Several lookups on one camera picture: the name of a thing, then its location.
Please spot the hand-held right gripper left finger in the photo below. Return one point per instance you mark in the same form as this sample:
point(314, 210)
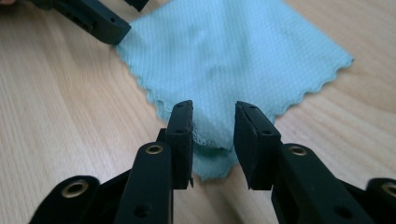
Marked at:
point(149, 186)

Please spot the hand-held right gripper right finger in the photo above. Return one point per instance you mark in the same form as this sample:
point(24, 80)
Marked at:
point(299, 186)

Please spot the teal microfibre cloth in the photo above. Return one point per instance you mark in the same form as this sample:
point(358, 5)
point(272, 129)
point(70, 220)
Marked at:
point(236, 56)

